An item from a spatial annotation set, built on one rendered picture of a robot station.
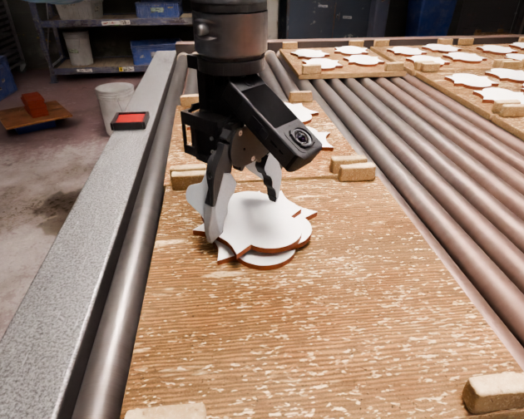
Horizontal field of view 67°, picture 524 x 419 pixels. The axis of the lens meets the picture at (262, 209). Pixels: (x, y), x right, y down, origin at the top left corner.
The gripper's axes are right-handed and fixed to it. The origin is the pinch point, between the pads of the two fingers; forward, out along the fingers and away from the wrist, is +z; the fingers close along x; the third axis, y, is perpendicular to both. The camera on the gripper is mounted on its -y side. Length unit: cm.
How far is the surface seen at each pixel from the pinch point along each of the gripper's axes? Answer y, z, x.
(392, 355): -22.7, 2.2, 5.4
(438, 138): -6, 4, -54
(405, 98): 12, 4, -77
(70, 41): 459, 55, -201
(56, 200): 199, 96, -45
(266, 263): -6.2, 1.4, 3.8
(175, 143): 31.3, 2.3, -13.3
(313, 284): -11.8, 2.2, 2.4
